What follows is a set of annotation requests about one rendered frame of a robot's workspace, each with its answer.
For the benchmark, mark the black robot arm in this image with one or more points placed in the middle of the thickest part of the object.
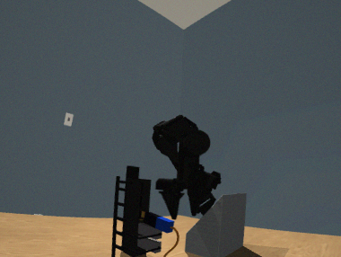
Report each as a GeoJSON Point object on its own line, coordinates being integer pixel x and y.
{"type": "Point", "coordinates": [192, 143]}

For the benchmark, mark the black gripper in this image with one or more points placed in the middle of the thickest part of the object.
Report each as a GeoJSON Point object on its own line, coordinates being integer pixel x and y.
{"type": "Point", "coordinates": [171, 188]}

